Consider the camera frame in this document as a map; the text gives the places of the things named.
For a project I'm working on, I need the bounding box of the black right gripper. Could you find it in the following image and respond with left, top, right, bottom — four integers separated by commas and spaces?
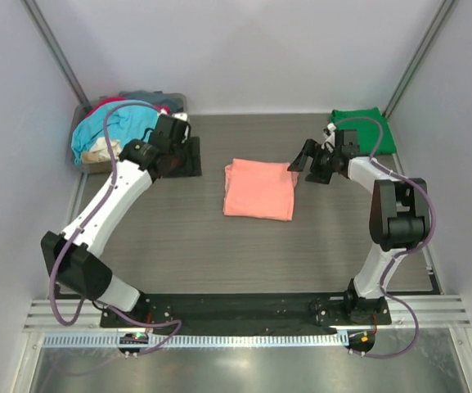
288, 138, 340, 185

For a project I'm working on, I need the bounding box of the salmon pink t-shirt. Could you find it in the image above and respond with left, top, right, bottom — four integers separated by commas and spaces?
223, 158, 299, 221

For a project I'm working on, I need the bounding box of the clear plastic bin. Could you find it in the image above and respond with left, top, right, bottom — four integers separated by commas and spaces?
70, 90, 187, 174

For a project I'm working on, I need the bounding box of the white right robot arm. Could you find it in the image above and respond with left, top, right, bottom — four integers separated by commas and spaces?
288, 127, 433, 327

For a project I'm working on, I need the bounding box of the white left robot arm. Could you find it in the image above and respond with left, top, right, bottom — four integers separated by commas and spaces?
40, 113, 199, 328

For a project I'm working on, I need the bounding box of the red t-shirt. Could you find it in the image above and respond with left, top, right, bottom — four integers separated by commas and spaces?
86, 96, 171, 117

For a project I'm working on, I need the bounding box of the dark teal t-shirt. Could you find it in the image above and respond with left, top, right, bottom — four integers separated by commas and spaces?
119, 90, 187, 113

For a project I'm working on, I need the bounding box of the folded green t-shirt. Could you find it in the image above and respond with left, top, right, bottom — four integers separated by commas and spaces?
329, 107, 397, 156

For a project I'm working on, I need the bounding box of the turquoise t-shirt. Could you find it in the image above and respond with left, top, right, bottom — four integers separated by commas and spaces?
71, 105, 159, 161

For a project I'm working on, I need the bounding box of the cream white t-shirt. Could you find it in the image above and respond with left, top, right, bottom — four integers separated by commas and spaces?
87, 137, 122, 158

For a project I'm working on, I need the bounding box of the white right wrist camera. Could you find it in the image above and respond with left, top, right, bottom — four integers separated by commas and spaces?
321, 123, 336, 151

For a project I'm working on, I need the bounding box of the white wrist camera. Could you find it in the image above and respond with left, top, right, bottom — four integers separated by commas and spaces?
321, 123, 336, 151
173, 112, 189, 122

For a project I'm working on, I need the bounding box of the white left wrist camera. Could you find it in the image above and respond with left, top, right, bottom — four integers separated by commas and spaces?
173, 112, 189, 122

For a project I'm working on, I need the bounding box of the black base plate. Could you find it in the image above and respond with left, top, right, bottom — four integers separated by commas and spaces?
98, 292, 393, 335

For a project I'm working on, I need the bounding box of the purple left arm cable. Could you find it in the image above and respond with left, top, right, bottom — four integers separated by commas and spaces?
49, 102, 183, 356

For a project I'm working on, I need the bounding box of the white slotted cable duct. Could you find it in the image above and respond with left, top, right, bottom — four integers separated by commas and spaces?
42, 331, 348, 349

